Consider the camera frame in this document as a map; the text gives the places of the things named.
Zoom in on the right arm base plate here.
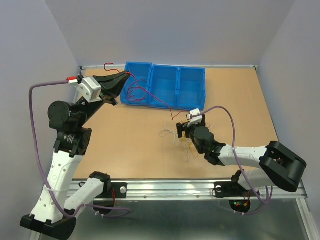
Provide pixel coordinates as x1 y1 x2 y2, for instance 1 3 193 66
210 181 255 199

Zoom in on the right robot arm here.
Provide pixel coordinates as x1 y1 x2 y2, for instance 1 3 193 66
176 119 307 195

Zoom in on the right blue bin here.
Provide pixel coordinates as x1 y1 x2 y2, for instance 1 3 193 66
176 66 206 111

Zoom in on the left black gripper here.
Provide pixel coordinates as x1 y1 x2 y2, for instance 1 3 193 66
76 69 132 126

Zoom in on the purple cable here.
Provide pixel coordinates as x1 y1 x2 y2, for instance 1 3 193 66
199 106 273 216
29 80 131 218

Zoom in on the aluminium front rail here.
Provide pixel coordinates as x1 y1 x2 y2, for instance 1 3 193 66
41 177 308 201

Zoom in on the middle blue bin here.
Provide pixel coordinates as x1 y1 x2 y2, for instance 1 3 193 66
148 64 180 109

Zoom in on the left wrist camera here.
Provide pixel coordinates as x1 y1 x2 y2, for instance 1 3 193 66
75 76 102 103

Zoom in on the wire bundle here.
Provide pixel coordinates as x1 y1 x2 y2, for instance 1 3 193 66
159 121 217 163

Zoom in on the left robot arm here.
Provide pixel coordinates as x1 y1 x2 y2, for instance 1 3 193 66
20 71 131 240

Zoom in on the left blue bin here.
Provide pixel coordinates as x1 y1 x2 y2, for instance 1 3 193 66
120 61 152 106

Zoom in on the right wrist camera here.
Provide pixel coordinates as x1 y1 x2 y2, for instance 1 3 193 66
186 108 203 128

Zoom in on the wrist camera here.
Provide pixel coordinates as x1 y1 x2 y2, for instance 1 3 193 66
186 108 203 128
75 76 102 103

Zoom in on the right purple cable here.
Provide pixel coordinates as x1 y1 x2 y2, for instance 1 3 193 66
199 106 273 216

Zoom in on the blue bin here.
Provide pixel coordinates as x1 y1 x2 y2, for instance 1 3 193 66
120 61 152 106
176 66 206 111
148 64 180 109

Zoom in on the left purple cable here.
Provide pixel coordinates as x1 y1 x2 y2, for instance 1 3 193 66
29 80 131 218

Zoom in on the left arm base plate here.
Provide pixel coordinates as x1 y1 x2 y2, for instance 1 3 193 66
96 181 128 199

